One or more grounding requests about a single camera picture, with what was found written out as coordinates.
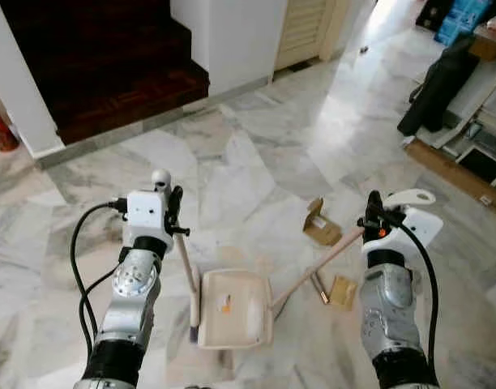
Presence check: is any wooden broom with white knob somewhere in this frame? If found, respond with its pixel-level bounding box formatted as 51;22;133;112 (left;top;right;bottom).
151;169;204;341

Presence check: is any beige long-handled dustpan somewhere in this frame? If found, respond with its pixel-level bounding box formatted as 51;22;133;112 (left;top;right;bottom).
198;186;437;351

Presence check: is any small open cardboard box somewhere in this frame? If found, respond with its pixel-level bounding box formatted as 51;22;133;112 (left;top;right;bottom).
303;197;344;246

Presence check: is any long wooden board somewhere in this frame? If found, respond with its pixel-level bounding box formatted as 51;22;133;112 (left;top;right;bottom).
404;139;496;218

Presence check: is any tall black bag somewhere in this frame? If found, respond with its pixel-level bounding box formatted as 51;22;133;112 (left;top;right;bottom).
396;32;480;137

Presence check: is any white shelf unit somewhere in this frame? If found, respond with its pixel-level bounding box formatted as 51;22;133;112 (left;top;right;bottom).
406;16;496;187

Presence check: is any dark wooden stair landing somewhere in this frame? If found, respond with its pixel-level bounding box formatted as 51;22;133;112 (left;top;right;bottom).
0;0;210;147

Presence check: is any beige wooden door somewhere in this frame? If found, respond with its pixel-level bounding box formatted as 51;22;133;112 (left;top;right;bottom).
274;0;350;72

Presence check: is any red orange canister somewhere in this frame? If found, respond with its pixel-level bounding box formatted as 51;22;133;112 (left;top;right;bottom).
0;104;20;153

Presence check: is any brown cardboard carton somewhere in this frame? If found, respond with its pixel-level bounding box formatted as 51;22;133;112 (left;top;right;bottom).
468;32;496;62

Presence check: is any small black case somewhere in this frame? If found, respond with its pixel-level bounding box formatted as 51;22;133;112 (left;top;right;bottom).
416;0;455;32

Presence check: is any blue plastic pack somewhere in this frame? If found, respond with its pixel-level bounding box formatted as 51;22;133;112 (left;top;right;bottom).
433;0;496;45

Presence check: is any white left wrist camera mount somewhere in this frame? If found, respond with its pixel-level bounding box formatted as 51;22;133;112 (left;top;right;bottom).
122;189;174;248

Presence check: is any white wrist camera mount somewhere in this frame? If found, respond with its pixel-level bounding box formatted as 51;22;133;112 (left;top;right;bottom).
122;189;174;248
382;207;445;252

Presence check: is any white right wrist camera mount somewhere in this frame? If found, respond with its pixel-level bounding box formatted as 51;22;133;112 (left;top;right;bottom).
382;207;445;252

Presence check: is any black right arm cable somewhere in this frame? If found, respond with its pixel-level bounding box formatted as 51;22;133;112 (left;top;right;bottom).
390;212;440;365

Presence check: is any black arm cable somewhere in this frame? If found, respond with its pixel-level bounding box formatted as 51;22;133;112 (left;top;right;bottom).
70;199;131;357
390;212;440;365

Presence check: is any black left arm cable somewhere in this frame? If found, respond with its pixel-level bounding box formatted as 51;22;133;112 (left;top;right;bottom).
70;199;131;357

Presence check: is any black panel with white frame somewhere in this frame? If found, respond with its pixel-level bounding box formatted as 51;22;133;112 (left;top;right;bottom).
457;146;496;186

